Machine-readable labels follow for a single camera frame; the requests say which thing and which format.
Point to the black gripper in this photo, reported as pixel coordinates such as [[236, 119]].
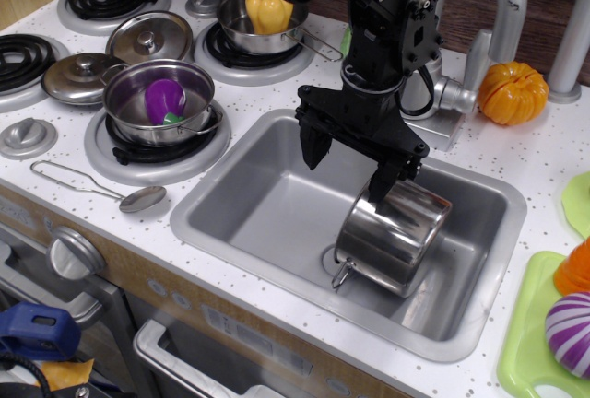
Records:
[[366, 120]]

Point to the stainless steel pot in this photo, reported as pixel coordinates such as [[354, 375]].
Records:
[[387, 242]]

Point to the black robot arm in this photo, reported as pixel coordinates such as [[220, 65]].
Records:
[[390, 40]]

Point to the grey sink basin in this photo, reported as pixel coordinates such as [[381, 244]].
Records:
[[262, 209]]

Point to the steel pot lid rear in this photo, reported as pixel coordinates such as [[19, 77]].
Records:
[[151, 36]]

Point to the steel pot lid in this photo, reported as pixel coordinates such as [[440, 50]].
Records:
[[151, 36], [80, 79]]

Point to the steel pot lid left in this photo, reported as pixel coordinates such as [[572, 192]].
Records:
[[80, 79]]

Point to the green toy bitter gourd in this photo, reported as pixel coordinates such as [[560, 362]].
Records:
[[346, 41]]

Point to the yellow toy bell pepper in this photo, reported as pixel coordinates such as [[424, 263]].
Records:
[[269, 16]]

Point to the rear right stove burner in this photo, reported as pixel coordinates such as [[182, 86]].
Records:
[[226, 64]]

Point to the stove burner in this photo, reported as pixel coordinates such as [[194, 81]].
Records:
[[25, 58], [134, 165], [226, 64], [102, 17]]

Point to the small steel saucepan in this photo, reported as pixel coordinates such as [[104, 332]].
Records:
[[233, 19]]

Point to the orange toy pumpkin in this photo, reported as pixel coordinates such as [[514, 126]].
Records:
[[513, 93]]

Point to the front stove burner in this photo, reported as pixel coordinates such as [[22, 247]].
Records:
[[134, 165]]

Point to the purple toy eggplant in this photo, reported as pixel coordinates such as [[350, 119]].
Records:
[[164, 101]]

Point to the silver faucet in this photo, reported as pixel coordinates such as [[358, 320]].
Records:
[[452, 100]]

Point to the grey stove knob rear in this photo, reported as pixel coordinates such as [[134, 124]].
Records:
[[202, 8]]

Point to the grey stove knob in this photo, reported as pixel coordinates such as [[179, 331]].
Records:
[[202, 8], [28, 138]]

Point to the grey vertical pole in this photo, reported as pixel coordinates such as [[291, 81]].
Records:
[[564, 87]]

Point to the light green plate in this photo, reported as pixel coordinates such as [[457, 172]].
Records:
[[575, 203]]

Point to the orange plastic cup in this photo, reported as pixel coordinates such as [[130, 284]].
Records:
[[572, 275]]

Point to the green plastic tray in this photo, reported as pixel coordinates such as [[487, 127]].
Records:
[[526, 360]]

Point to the purple white striped toy onion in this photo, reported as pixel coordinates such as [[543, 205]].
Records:
[[567, 333]]

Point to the silver oven knob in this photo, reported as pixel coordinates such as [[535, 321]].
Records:
[[71, 256]]

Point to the rear left stove burner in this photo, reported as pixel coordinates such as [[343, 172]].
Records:
[[102, 17]]

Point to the grey stove knob front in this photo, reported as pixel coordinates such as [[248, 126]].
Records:
[[28, 138]]

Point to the far left stove burner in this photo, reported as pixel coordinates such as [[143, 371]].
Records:
[[25, 58]]

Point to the orange cloth piece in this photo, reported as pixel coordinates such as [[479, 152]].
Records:
[[64, 374]]

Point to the metal spoon wire handle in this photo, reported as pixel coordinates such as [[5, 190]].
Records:
[[81, 182]]

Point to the steel pot with handles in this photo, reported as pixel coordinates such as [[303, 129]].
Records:
[[124, 99]]

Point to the silver oven door handle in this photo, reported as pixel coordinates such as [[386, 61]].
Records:
[[147, 348]]

